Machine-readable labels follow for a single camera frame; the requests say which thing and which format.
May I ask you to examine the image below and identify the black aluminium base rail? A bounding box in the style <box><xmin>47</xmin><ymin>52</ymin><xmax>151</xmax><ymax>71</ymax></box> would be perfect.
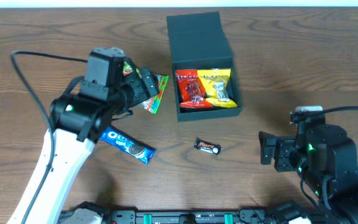
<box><xmin>57</xmin><ymin>202</ymin><xmax>323</xmax><ymax>224</ymax></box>

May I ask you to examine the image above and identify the black open gift box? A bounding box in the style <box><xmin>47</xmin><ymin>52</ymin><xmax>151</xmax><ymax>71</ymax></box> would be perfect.
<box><xmin>167</xmin><ymin>12</ymin><xmax>242</xmax><ymax>122</ymax></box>

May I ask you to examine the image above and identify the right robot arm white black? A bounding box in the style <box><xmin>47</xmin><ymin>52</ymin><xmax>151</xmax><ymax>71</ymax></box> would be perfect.
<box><xmin>259</xmin><ymin>124</ymin><xmax>358</xmax><ymax>223</ymax></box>

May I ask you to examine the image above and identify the blue Oreo cookie pack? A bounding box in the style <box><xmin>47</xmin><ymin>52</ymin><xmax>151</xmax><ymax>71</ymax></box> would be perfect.
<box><xmin>99</xmin><ymin>126</ymin><xmax>156</xmax><ymax>165</ymax></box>

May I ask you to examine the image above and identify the green Haribo gummy bag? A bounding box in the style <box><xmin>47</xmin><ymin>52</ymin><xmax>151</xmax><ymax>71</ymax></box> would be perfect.
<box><xmin>122</xmin><ymin>60</ymin><xmax>170</xmax><ymax>114</ymax></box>

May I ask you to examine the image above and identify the red snack packet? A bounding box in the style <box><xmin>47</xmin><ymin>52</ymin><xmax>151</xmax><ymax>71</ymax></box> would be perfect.
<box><xmin>176</xmin><ymin>69</ymin><xmax>213</xmax><ymax>110</ymax></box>

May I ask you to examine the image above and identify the black Mars mini bar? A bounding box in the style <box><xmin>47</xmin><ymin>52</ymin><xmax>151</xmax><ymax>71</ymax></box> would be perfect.
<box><xmin>194</xmin><ymin>138</ymin><xmax>222</xmax><ymax>156</ymax></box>

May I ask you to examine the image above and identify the yellow snack packet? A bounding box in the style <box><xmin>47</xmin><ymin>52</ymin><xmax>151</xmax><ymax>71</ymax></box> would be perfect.
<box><xmin>197</xmin><ymin>68</ymin><xmax>237</xmax><ymax>108</ymax></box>

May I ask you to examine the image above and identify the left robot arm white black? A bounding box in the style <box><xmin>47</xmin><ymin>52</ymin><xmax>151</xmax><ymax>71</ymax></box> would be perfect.
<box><xmin>9</xmin><ymin>57</ymin><xmax>159</xmax><ymax>223</ymax></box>

